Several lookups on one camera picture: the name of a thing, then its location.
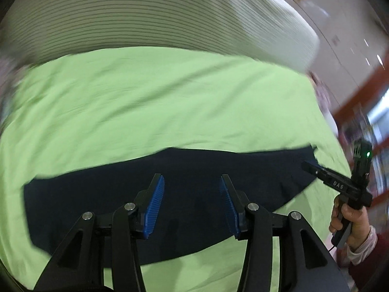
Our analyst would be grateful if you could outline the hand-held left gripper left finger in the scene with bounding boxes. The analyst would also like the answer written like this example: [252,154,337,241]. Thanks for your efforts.
[33,173,165,292]

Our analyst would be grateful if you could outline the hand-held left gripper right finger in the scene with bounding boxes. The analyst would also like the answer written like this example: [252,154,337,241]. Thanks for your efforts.
[220,174,351,292]

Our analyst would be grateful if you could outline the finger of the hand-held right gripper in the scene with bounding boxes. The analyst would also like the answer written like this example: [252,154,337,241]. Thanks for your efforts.
[301,161,354,197]

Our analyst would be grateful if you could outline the dark navy pants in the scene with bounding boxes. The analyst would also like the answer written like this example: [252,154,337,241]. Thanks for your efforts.
[23,145,318,264]

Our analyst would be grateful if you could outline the person's right forearm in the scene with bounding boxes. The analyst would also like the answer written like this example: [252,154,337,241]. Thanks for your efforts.
[346,226,384,292]

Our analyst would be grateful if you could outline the person's right hand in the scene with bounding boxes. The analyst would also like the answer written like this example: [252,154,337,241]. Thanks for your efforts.
[329,195,372,251]

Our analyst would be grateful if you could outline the red shelf rack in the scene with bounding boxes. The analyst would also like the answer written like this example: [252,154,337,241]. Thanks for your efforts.
[333,55,389,216]

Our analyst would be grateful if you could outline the pink white cloth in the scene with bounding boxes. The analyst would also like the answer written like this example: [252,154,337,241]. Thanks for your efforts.
[308,71,340,137]

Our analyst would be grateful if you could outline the light green bed sheet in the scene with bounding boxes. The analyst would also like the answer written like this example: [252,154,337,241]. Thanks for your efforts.
[0,46,353,291]

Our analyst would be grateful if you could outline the white striped blanket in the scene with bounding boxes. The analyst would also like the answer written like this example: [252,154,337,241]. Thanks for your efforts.
[0,0,320,74]

